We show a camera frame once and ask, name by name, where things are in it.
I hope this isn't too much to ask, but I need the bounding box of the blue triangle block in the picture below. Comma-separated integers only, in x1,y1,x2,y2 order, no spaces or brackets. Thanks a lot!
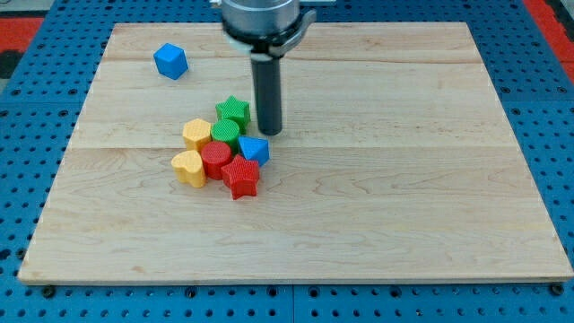
239,135,270,166

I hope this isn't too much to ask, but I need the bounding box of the green star block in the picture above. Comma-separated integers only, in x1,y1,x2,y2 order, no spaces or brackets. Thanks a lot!
215,96,251,135

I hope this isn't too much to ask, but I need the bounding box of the red cylinder block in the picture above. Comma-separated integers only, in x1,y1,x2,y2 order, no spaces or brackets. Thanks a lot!
201,141,232,180

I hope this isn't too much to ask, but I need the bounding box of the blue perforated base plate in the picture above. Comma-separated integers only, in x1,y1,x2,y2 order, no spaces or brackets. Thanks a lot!
1,0,573,322

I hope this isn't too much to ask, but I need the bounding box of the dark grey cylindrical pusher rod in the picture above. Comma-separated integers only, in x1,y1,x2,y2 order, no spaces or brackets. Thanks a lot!
250,56,283,135

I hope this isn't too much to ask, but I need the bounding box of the red star block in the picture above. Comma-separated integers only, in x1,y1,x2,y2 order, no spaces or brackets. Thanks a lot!
222,154,260,200

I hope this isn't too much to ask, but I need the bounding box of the yellow heart block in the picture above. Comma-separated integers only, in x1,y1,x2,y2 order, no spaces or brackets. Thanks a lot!
170,150,207,188

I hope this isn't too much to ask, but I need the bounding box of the yellow hexagon block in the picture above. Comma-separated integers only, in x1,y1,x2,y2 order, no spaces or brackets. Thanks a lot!
182,118,212,152

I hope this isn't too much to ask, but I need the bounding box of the blue cube block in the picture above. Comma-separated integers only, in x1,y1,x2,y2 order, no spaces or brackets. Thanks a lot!
153,43,188,80

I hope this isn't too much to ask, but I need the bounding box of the wooden board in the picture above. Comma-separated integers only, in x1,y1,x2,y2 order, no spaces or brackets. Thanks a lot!
18,22,573,285

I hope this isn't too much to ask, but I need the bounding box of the green cylinder block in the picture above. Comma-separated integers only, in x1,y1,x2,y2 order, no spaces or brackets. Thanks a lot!
211,119,240,154

